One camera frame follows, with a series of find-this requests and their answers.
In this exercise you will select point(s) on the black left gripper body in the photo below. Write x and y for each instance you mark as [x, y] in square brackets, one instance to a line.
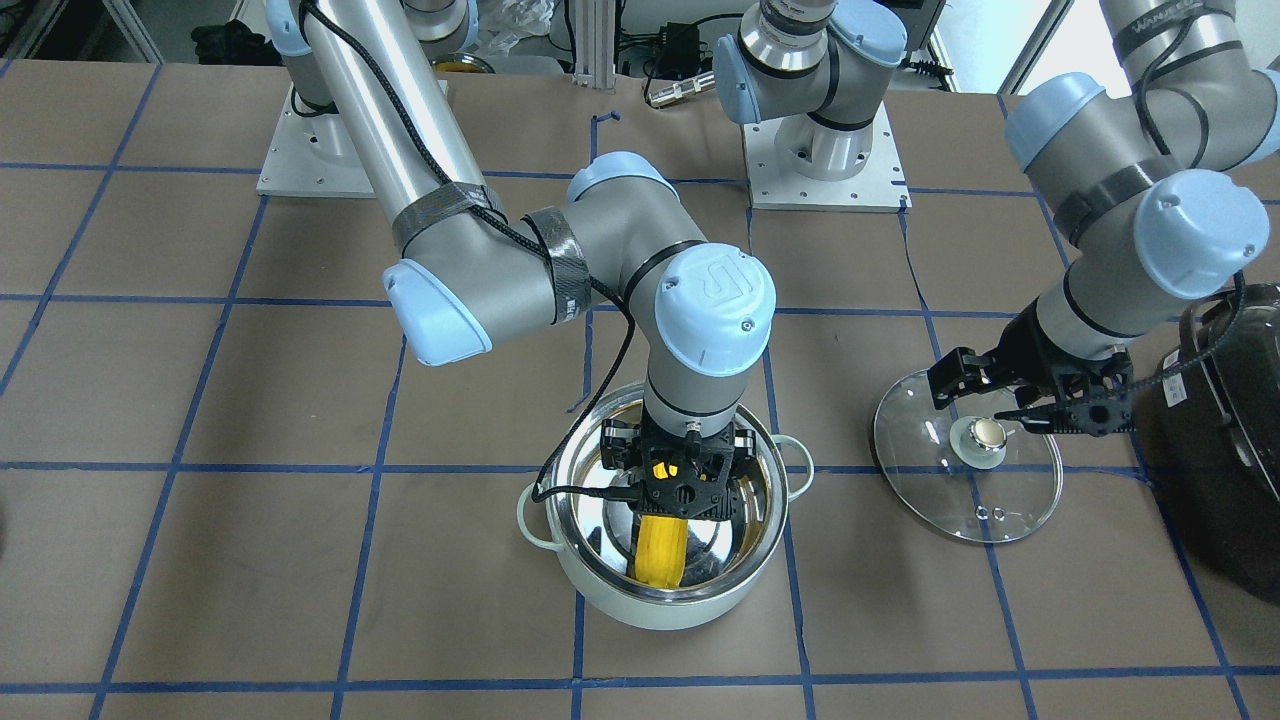
[1023, 347]

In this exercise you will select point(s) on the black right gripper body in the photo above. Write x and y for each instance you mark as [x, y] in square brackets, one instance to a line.
[619, 443]

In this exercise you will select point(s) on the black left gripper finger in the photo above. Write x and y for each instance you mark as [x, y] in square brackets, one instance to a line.
[1045, 419]
[962, 372]

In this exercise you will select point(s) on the yellow plastic corn cob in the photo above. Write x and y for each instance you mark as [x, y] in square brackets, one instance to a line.
[660, 551]

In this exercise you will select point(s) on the glass pot lid with knob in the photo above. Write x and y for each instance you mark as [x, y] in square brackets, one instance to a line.
[970, 475]

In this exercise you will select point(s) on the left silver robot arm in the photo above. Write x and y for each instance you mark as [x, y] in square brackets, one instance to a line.
[1140, 186]

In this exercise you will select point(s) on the pale green cooking pot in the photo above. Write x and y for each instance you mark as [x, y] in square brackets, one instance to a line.
[593, 538]

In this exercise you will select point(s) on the pot with yellow food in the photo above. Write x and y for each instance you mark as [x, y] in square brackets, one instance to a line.
[462, 63]

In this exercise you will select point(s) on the dark rice cooker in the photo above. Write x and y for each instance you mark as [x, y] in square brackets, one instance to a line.
[1210, 435]

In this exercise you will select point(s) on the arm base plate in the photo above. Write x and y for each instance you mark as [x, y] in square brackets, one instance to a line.
[311, 156]
[794, 164]

